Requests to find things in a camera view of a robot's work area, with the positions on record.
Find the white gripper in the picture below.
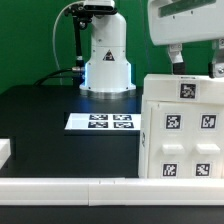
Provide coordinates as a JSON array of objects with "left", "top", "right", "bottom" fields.
[{"left": 147, "top": 0, "right": 224, "bottom": 78}]

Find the white cabinet drawer block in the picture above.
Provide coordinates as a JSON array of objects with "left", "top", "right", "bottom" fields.
[{"left": 143, "top": 74, "right": 224, "bottom": 105}]

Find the small white cabinet panel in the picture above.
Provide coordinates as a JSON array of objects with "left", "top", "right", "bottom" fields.
[{"left": 189, "top": 105, "right": 224, "bottom": 178}]

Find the long white cabinet door panel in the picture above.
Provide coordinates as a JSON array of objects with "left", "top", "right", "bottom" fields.
[{"left": 148, "top": 102, "right": 187, "bottom": 179}]

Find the white cabinet body box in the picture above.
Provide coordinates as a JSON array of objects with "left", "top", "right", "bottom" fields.
[{"left": 138, "top": 101, "right": 224, "bottom": 178}]

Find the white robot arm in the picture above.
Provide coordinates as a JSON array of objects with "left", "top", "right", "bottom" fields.
[{"left": 80, "top": 0, "right": 224, "bottom": 98}]

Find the white sheet with fiducial markers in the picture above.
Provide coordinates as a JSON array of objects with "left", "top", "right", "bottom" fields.
[{"left": 65, "top": 113, "right": 141, "bottom": 131}]

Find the black cable bundle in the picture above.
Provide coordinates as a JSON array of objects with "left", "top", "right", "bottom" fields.
[{"left": 33, "top": 66, "right": 84, "bottom": 87}]

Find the grey cable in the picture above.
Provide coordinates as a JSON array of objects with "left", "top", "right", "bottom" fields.
[{"left": 52, "top": 1, "right": 84, "bottom": 76}]

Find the white front border rail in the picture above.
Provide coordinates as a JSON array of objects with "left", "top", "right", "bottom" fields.
[{"left": 0, "top": 178, "right": 224, "bottom": 206}]

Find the white border rail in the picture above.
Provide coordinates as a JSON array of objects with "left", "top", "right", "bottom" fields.
[
  {"left": 0, "top": 139, "right": 11, "bottom": 169},
  {"left": 0, "top": 178, "right": 224, "bottom": 206}
]

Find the white left border rail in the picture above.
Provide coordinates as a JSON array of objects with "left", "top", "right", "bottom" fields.
[{"left": 0, "top": 139, "right": 11, "bottom": 169}]

